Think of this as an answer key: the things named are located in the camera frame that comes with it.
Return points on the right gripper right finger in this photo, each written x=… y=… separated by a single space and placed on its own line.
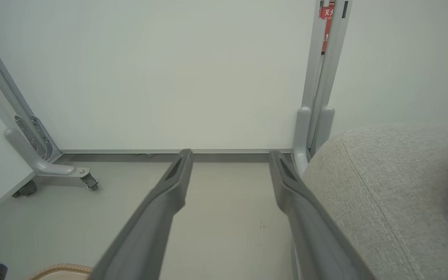
x=309 y=225

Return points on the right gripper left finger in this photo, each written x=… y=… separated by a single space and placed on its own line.
x=154 y=221

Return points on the grey fabric sofa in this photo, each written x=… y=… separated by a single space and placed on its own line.
x=395 y=202

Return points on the curved grey partition foot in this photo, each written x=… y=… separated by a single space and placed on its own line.
x=301 y=136

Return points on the short grey partition foot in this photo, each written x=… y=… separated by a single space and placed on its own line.
x=323 y=128

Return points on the long grey partition foot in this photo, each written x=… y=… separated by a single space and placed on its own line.
x=41 y=161

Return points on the dark caster wheel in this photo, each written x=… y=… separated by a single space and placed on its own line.
x=25 y=189

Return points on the grey metal hinge bracket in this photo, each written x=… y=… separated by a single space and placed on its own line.
x=33 y=136

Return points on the grey partition frame post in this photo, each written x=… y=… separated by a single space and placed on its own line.
x=325 y=70

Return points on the red wall sign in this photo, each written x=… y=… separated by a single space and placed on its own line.
x=327 y=27

